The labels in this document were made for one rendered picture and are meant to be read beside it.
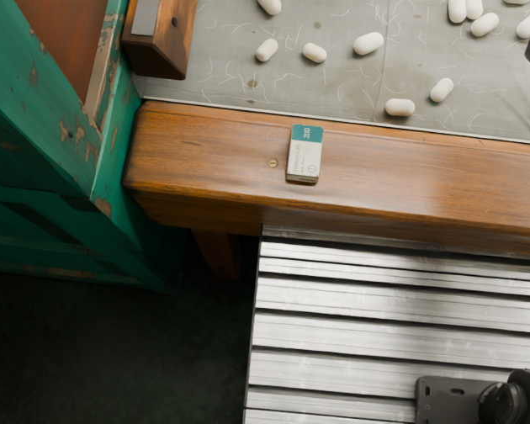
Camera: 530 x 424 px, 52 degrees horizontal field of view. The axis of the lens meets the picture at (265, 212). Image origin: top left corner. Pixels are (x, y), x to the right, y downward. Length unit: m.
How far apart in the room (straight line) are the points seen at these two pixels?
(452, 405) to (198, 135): 0.42
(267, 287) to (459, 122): 0.31
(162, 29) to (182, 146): 0.13
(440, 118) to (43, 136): 0.46
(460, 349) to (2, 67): 0.57
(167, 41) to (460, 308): 0.46
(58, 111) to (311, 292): 0.37
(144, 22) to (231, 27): 0.17
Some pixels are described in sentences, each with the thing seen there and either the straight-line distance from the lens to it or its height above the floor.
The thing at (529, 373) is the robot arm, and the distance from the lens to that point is 0.58.
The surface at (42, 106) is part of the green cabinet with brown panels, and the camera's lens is 0.43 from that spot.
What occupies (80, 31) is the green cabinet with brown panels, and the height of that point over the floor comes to 0.92.
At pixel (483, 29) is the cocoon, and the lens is 0.75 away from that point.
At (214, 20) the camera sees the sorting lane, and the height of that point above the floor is 0.74.
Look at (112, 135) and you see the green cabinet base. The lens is 0.58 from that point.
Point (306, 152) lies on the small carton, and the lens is 0.60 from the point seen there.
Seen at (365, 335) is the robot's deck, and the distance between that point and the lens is 0.68.
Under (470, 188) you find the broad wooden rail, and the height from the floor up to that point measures 0.76.
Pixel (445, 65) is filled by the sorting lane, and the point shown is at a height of 0.74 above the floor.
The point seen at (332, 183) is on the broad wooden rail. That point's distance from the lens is 0.61.
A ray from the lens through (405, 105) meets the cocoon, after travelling 0.67.
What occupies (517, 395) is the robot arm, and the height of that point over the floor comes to 0.80.
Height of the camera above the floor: 1.34
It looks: 75 degrees down
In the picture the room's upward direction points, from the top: 4 degrees clockwise
